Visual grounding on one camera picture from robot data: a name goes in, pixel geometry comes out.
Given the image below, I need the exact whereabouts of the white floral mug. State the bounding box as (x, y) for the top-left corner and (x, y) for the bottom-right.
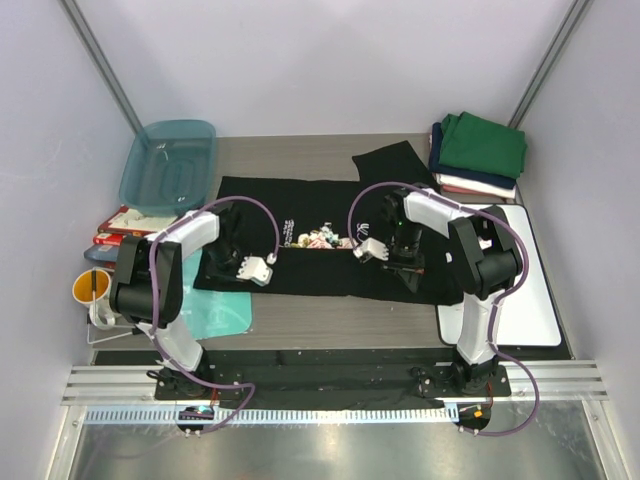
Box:
(89, 290), (121, 330)

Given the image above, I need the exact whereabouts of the left aluminium corner post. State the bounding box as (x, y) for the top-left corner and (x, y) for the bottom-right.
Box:
(59, 0), (143, 135)

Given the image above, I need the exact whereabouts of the blue grey book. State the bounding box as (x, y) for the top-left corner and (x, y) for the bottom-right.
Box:
(83, 244), (119, 264)

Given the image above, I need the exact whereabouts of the aluminium corner post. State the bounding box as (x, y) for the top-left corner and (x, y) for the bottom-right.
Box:
(508, 0), (593, 129)
(59, 0), (143, 135)

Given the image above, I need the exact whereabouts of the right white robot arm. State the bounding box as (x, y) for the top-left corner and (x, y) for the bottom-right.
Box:
(378, 185), (529, 395)

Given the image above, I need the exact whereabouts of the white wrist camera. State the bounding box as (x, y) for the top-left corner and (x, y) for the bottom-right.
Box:
(353, 238), (389, 263)
(236, 253), (277, 286)

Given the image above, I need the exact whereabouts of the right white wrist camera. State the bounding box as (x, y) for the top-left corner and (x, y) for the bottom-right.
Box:
(353, 238), (389, 263)

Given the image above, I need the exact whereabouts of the white folded t shirt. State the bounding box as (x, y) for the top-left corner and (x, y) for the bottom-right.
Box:
(434, 173), (516, 200)

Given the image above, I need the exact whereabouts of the teal plastic bin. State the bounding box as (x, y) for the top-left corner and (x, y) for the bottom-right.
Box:
(119, 119), (217, 216)

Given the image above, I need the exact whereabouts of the black floral t shirt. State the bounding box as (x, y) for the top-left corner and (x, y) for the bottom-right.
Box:
(194, 141), (463, 305)

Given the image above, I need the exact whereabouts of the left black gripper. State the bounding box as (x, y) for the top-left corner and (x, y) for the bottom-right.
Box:
(206, 240), (253, 286)

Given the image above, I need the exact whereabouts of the aluminium rail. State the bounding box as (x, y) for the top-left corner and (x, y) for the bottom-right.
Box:
(62, 361), (608, 410)

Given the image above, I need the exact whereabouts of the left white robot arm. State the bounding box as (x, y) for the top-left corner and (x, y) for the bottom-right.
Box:
(109, 202), (244, 399)

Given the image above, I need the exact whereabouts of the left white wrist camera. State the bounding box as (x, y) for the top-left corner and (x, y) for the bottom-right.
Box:
(236, 253), (277, 286)

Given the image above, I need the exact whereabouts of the white whiteboard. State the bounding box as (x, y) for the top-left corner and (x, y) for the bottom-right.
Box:
(435, 202), (564, 347)

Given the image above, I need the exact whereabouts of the white slotted cable duct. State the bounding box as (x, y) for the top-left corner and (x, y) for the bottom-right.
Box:
(84, 404), (459, 426)

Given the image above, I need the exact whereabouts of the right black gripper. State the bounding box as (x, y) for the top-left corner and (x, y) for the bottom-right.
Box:
(381, 219), (425, 291)

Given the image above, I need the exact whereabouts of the right aluminium corner post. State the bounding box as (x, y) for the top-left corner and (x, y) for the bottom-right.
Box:
(508, 0), (593, 129)

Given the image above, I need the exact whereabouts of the green folded t shirt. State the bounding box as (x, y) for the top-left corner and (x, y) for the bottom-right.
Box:
(440, 112), (528, 180)

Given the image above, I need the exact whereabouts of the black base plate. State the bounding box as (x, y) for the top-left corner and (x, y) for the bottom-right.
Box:
(146, 349), (511, 411)

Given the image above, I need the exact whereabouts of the yellow mug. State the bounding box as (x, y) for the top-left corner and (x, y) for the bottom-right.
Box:
(72, 268), (111, 306)

